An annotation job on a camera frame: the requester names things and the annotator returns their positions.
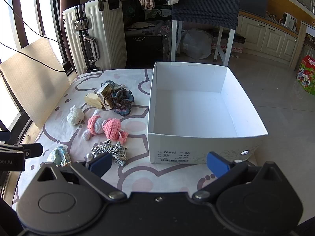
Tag green patterned box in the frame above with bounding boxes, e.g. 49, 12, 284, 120
144, 5, 173, 21

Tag white air fryer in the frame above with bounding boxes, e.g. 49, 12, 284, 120
281, 12, 298, 30

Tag small pale yellow box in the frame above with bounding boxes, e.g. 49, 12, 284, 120
96, 84, 115, 111

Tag white chair frame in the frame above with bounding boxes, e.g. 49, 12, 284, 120
170, 20, 236, 67

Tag green beer carton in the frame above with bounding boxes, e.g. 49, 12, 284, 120
296, 55, 315, 96

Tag window frame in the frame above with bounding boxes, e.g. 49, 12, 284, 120
0, 0, 66, 65

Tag cream kitchen cabinets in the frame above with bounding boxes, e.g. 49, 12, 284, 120
236, 10, 300, 62

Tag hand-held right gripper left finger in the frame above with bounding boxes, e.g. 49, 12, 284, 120
36, 152, 128, 202

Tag dark crochet scrunchie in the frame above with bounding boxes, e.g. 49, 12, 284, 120
108, 88, 135, 117

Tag pink crochet doll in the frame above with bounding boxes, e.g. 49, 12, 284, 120
82, 109, 129, 143

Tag grey crochet mouse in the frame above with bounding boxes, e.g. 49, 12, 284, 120
100, 80, 127, 91

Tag wooden leg bar table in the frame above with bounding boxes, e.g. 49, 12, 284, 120
289, 21, 315, 71

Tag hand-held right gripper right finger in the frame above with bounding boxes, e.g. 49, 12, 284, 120
192, 152, 283, 201

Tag navy knit chair cover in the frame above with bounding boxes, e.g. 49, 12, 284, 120
171, 0, 243, 28

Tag white cardboard box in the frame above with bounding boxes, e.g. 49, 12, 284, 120
147, 61, 269, 165

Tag knotted rope keychain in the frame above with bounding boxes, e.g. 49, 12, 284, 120
86, 139, 128, 167

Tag clear plastic bag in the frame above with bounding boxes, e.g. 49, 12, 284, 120
125, 21, 173, 36

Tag black bag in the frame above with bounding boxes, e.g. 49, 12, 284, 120
125, 33, 171, 68

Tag white yarn ball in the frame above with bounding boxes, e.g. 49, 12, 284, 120
67, 105, 85, 126

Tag floral fabric pouch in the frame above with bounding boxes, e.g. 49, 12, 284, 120
47, 146, 72, 167

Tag black cable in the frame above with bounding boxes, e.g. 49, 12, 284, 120
0, 0, 67, 44
0, 41, 68, 73

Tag black power adapter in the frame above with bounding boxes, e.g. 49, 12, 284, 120
63, 63, 76, 76

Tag beige board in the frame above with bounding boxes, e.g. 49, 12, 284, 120
0, 37, 71, 130

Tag oval box wooden lid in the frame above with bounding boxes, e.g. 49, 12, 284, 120
84, 92, 104, 109

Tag white plastic bag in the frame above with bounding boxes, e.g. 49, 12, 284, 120
181, 28, 212, 60

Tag white ribbed suitcase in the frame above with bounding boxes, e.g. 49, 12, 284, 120
62, 0, 128, 75

